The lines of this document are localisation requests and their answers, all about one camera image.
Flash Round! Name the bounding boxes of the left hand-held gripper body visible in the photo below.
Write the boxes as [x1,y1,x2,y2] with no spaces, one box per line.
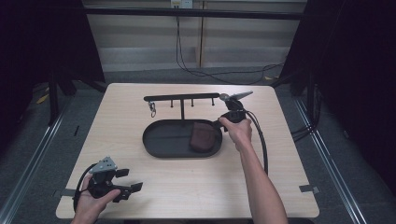
[86,156,123,200]

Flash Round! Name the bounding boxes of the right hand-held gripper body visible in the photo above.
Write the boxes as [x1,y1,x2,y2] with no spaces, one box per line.
[219,91,254,124]

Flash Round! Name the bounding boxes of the brown leather pouch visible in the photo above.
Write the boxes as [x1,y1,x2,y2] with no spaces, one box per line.
[189,121,217,154]

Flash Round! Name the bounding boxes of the black key rack with tray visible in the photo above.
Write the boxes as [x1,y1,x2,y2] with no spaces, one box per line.
[142,92,223,159]

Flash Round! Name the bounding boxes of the person's right hand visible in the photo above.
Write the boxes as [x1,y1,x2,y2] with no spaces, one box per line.
[218,116,253,153]

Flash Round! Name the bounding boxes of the person's left hand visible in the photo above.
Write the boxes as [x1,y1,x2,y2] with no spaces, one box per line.
[74,174,122,220]

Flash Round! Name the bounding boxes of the grey tape strip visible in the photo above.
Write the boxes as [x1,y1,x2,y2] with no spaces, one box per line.
[298,184,321,194]
[51,188,78,199]

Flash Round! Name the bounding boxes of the black metal stand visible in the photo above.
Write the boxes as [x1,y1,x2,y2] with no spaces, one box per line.
[47,70,61,127]

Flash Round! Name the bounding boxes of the yellow floor tape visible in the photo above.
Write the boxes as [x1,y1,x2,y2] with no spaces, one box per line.
[35,92,50,105]

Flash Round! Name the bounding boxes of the black curtain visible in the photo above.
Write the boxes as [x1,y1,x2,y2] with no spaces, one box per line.
[0,0,106,153]
[270,0,396,197]

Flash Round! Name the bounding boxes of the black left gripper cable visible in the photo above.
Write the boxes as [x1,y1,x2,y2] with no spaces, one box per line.
[72,163,98,213]

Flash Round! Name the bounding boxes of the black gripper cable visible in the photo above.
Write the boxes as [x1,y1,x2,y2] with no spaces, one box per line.
[244,109,270,176]
[72,163,98,213]

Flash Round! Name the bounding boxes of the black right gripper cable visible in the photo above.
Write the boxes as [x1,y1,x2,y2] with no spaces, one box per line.
[244,109,270,176]

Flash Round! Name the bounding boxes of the black wall cable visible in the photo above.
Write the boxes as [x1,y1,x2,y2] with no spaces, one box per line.
[175,16,285,86]

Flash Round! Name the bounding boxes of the metal floor rail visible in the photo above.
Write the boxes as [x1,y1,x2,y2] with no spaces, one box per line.
[291,96,370,224]
[0,91,78,224]

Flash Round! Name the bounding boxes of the black floor cables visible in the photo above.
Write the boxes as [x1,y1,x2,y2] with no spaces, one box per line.
[290,85,323,144]

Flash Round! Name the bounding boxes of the wooden wall strip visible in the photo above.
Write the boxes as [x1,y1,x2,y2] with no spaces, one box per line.
[195,0,209,69]

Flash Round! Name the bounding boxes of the black horizontal frame bar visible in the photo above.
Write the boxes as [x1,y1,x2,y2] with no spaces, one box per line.
[83,7,308,21]

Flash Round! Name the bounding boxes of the white wall outlet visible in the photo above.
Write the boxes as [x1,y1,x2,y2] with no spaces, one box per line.
[170,0,194,9]

